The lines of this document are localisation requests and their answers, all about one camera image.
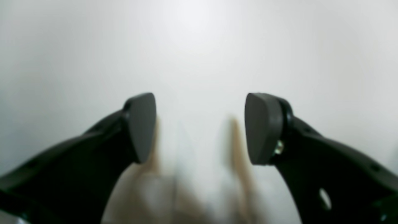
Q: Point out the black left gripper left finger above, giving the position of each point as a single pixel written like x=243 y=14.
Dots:
x=71 y=182

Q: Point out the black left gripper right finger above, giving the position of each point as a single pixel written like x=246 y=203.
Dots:
x=330 y=183

